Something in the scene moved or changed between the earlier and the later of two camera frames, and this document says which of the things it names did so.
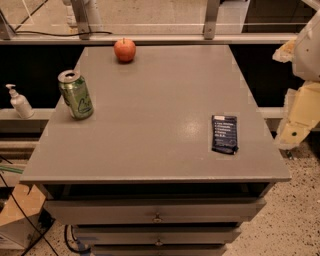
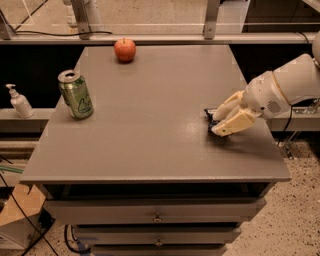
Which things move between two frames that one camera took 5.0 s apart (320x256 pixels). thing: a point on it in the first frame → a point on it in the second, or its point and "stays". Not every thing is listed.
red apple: [125, 50] stays
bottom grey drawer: [158, 249] stays
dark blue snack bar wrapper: [224, 134] → [211, 122]
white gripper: [309, 53] → [263, 95]
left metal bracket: [81, 14] stays
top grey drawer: [98, 212] stays
